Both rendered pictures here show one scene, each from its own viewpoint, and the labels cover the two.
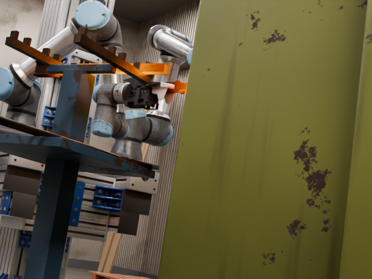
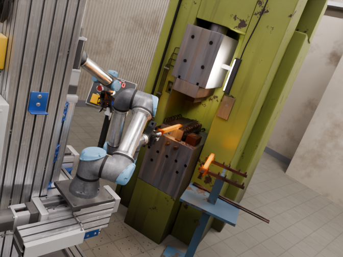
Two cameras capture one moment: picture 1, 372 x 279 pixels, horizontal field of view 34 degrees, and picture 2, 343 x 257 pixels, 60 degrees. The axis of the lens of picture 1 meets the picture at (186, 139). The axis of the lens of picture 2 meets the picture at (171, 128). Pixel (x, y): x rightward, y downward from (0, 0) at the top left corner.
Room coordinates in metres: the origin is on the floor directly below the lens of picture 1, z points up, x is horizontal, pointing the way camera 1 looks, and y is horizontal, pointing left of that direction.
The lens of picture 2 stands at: (2.43, 2.02, 1.69)
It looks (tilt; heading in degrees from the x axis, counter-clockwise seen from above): 18 degrees down; 255
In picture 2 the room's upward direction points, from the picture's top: 18 degrees clockwise
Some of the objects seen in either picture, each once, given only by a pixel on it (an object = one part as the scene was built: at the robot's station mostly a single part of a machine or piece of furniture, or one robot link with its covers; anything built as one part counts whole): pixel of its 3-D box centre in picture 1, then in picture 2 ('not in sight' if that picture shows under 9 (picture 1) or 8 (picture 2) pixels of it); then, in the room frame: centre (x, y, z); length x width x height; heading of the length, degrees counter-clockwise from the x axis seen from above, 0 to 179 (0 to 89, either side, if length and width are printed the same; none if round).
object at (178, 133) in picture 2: not in sight; (182, 126); (1.71, -0.34, 0.96); 0.42 x 0.20 x 0.09; 53
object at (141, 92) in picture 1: (141, 94); (148, 138); (2.07, 0.17, 0.98); 0.12 x 0.08 x 0.09; 53
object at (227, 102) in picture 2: not in sight; (225, 107); (1.51, -0.09, 1.27); 0.09 x 0.02 x 0.17; 143
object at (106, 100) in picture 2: not in sight; (105, 99); (2.39, -0.17, 1.08); 0.09 x 0.08 x 0.12; 33
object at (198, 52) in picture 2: not in sight; (210, 59); (1.68, -0.32, 1.56); 0.42 x 0.39 x 0.40; 53
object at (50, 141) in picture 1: (63, 156); (211, 202); (1.52, 0.30, 0.66); 0.40 x 0.30 x 0.02; 151
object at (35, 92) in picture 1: (24, 94); (93, 161); (2.39, 0.67, 0.98); 0.13 x 0.12 x 0.14; 164
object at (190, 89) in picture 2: not in sight; (195, 86); (1.71, -0.34, 1.32); 0.42 x 0.20 x 0.10; 53
